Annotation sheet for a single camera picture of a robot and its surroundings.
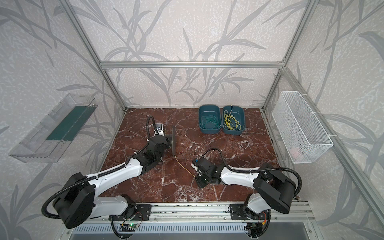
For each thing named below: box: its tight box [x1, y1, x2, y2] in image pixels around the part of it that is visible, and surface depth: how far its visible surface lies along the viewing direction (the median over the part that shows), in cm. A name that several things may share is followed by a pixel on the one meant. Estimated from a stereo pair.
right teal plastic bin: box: [222, 105, 246, 135], surface depth 113 cm
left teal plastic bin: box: [198, 104, 222, 134], surface depth 114 cm
